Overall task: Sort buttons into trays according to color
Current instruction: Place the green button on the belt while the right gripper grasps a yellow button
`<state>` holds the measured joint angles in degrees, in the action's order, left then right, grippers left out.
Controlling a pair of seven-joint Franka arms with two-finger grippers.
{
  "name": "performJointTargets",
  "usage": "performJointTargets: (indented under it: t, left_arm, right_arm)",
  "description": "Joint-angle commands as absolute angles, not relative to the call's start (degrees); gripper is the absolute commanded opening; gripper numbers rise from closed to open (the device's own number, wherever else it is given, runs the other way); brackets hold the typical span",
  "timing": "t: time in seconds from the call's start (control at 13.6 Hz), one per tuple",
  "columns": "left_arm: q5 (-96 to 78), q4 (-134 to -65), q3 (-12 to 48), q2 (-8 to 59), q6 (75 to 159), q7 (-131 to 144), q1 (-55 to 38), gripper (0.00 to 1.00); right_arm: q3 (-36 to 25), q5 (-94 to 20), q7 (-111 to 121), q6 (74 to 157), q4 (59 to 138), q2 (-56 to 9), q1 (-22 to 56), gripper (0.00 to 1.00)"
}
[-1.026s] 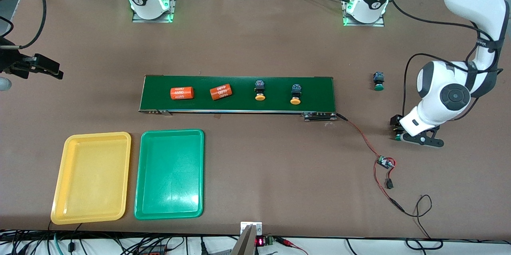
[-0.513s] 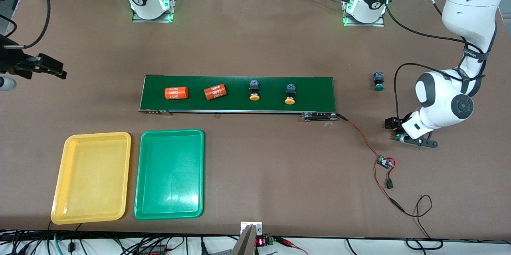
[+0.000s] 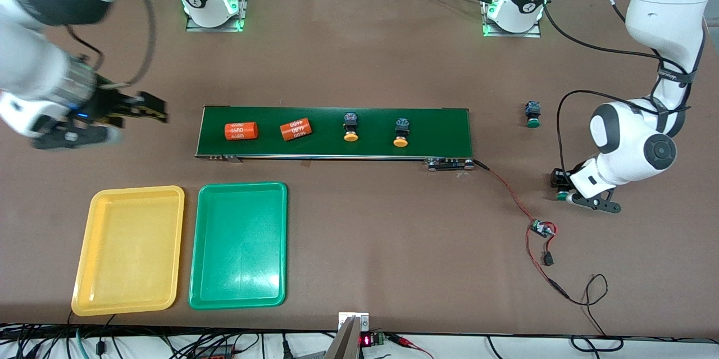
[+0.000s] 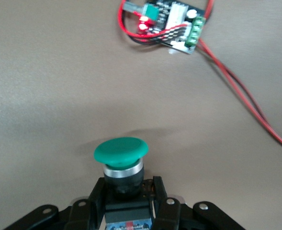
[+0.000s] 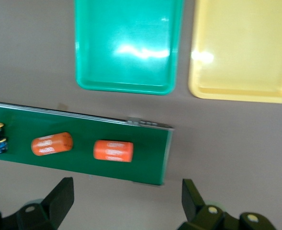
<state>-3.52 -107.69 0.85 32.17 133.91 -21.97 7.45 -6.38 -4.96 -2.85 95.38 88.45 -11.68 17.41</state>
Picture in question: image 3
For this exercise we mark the orange 4680 cylinder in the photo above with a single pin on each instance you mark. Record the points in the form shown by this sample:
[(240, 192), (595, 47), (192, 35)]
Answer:
[(296, 130), (241, 131)]

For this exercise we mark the yellow mushroom push button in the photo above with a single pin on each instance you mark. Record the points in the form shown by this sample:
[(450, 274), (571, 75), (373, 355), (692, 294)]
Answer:
[(351, 135), (400, 141)]

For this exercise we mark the green plastic tray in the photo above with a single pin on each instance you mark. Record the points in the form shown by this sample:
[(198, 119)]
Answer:
[(239, 258)]

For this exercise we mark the red LED display board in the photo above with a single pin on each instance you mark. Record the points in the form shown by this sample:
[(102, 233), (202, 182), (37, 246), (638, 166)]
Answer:
[(366, 340)]

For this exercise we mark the silver metal mount bracket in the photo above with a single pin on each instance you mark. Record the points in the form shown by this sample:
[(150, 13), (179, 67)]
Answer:
[(345, 342)]

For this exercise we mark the yellow plastic tray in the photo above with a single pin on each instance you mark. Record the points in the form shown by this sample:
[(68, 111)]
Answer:
[(129, 269)]

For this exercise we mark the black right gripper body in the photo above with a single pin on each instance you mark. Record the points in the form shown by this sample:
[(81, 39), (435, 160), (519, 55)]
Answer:
[(108, 104)]

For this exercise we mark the red clip lead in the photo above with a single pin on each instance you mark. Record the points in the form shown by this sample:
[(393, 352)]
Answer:
[(409, 342)]

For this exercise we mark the black inline switch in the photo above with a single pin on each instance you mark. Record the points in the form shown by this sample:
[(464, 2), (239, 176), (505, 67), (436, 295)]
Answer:
[(547, 259)]

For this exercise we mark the green conveyor belt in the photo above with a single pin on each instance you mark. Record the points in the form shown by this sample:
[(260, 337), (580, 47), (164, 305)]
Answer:
[(438, 134)]

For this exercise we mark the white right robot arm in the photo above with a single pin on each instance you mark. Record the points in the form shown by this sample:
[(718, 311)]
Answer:
[(33, 72)]

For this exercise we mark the small black controller circuit board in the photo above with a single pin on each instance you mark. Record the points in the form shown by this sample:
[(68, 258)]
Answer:
[(542, 228)]

